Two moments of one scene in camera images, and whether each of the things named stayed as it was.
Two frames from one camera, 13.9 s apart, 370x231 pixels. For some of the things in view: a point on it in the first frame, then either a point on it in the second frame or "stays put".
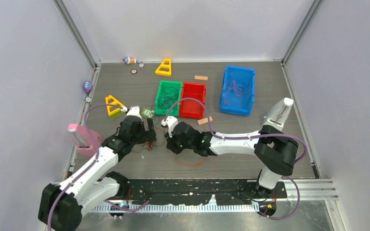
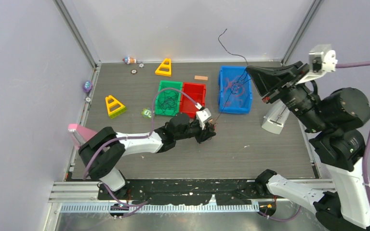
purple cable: x=182 y=99 → x=169 y=88
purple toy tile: x=87 y=86 stays put
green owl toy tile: x=148 y=112 stays put
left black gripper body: x=140 y=137 → x=193 y=130
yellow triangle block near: x=115 y=112 stays put
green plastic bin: x=168 y=92 stays put
